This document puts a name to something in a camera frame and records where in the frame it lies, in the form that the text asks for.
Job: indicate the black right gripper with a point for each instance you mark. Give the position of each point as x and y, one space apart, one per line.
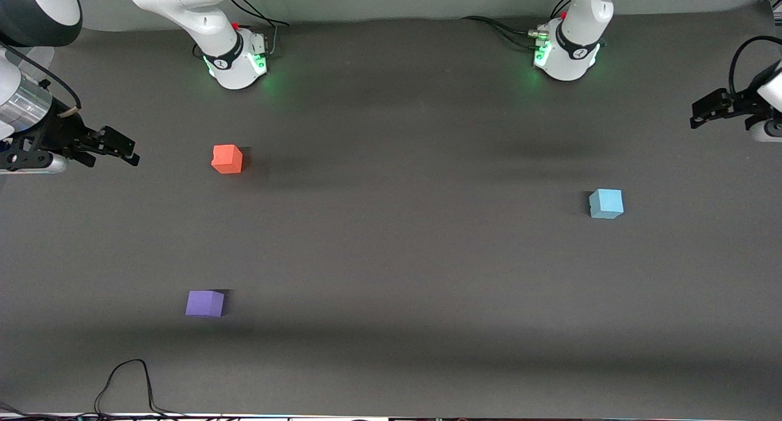
63 129

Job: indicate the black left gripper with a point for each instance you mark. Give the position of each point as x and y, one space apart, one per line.
738 101

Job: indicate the light blue foam block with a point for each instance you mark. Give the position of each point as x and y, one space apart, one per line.
606 203

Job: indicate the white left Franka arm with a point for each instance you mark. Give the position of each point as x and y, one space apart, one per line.
571 57

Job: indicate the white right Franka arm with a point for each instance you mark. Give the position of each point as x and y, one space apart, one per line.
235 63

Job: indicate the orange foam block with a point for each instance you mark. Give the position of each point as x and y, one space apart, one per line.
226 159

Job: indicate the purple foam block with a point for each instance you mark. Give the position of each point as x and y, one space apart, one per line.
204 303

